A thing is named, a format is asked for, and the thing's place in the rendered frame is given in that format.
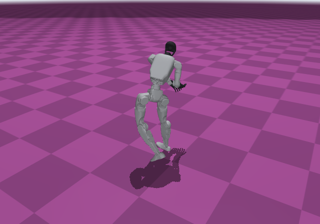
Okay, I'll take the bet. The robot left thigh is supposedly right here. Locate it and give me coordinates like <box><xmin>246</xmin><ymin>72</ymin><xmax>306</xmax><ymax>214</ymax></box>
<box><xmin>134</xmin><ymin>92</ymin><xmax>151</xmax><ymax>131</ymax></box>

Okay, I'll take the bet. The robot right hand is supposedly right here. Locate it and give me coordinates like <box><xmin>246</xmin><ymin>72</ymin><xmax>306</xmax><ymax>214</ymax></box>
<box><xmin>178</xmin><ymin>83</ymin><xmax>187</xmax><ymax>89</ymax></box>

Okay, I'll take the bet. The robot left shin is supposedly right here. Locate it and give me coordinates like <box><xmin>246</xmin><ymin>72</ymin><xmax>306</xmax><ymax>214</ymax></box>
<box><xmin>137</xmin><ymin>124</ymin><xmax>160</xmax><ymax>155</ymax></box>

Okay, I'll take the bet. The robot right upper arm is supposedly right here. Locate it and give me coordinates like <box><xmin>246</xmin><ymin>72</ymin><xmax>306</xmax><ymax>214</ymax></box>
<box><xmin>172</xmin><ymin>60</ymin><xmax>182</xmax><ymax>87</ymax></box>

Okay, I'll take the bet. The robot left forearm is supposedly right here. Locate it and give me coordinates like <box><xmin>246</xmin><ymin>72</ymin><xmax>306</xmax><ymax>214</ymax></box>
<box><xmin>166</xmin><ymin>77</ymin><xmax>173</xmax><ymax>85</ymax></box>

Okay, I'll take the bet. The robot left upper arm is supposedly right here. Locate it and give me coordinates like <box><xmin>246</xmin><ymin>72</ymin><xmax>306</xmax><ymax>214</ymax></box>
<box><xmin>148</xmin><ymin>54</ymin><xmax>155</xmax><ymax>65</ymax></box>

